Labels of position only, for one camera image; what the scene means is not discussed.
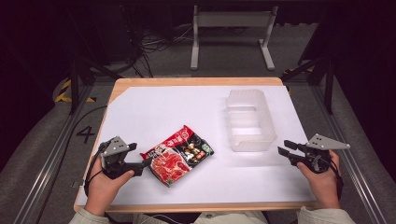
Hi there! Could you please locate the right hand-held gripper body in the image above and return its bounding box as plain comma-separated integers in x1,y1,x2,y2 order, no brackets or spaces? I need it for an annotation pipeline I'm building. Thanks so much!
289,133,351,175

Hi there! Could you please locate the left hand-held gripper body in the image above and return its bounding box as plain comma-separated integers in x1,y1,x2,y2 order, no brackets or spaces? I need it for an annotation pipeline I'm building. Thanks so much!
98,135,144,180

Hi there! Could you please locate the red snack packet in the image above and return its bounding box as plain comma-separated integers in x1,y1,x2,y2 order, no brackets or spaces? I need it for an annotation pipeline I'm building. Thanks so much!
139,124,215,189

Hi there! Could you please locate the clear plastic container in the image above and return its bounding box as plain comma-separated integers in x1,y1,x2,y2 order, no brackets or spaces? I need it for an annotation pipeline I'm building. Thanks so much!
225,89,278,153

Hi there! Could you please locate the person's right hand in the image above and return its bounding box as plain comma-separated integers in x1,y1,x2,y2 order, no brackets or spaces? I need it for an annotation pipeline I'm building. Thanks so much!
296,149,342,210

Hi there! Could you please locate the person's left hand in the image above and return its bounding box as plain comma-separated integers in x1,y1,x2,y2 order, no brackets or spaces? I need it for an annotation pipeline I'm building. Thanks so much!
83,155,135,217

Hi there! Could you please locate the white paper sheet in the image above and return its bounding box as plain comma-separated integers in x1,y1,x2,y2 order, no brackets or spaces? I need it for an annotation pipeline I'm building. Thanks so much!
76,85,318,206

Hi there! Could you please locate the person's right sleeve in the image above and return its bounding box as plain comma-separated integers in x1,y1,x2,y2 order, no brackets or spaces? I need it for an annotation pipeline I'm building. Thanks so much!
296,206,357,224

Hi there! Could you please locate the person's sleeve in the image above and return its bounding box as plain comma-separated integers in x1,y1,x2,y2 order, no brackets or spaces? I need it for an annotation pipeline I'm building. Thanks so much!
68,207,110,224
296,206,357,224

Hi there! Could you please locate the person's left sleeve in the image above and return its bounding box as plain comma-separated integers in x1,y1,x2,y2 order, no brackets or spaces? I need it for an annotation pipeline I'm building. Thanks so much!
68,207,110,224

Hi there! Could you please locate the black tripod stand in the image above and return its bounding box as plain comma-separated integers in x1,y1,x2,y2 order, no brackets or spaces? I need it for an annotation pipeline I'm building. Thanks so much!
64,6,123,116
281,18,337,115

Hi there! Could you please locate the person's torso clothing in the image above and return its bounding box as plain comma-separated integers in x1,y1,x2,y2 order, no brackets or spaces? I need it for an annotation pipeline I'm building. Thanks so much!
132,210,269,224

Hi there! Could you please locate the white metal stand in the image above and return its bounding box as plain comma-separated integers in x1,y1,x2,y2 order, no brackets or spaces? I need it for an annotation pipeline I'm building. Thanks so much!
190,5,279,72

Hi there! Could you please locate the black wrist strap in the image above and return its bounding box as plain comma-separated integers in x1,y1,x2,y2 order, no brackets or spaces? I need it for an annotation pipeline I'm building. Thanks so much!
326,149,345,202
83,143,108,198

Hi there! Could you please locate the bundle of black cables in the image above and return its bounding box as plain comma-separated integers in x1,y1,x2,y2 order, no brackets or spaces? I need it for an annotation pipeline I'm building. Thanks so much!
120,6,194,78

